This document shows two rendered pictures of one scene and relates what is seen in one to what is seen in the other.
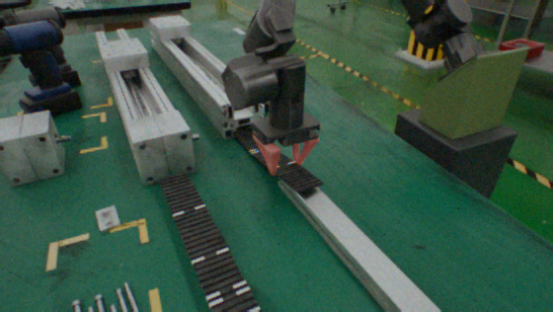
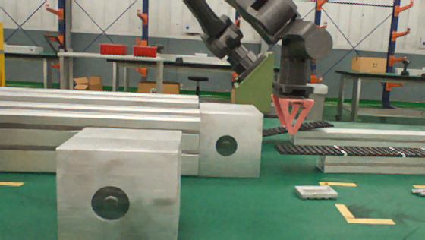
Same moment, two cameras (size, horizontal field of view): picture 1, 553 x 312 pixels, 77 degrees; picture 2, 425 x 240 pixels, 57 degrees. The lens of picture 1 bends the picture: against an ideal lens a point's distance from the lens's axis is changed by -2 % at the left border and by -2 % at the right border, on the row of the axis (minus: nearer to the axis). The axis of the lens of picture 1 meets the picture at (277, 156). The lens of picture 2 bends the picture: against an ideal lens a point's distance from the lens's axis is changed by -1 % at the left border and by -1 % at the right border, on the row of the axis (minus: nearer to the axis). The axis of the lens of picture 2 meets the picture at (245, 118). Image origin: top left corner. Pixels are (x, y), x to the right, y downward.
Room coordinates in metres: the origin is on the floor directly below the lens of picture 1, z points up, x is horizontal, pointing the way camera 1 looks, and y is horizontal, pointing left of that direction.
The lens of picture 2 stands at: (0.35, 0.78, 0.96)
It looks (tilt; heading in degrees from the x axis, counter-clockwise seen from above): 10 degrees down; 289
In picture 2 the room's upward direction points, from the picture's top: 4 degrees clockwise
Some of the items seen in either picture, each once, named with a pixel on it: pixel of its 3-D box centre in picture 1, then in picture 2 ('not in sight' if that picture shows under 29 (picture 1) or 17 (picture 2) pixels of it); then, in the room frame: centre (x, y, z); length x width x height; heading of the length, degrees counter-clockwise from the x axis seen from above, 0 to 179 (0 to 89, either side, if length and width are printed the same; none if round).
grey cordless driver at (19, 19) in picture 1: (34, 52); not in sight; (0.97, 0.68, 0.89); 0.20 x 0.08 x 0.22; 132
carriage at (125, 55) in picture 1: (123, 59); not in sight; (0.97, 0.43, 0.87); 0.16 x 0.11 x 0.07; 28
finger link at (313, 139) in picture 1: (291, 146); (288, 108); (0.54, -0.03, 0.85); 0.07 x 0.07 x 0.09; 28
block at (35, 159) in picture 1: (38, 145); (128, 181); (0.58, 0.46, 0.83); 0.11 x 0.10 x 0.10; 117
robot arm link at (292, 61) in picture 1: (283, 77); (297, 45); (0.53, -0.01, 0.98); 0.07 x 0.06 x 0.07; 129
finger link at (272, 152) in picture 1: (278, 150); (292, 110); (0.52, 0.00, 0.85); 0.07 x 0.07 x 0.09; 28
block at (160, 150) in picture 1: (167, 145); (227, 137); (0.58, 0.21, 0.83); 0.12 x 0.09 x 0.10; 118
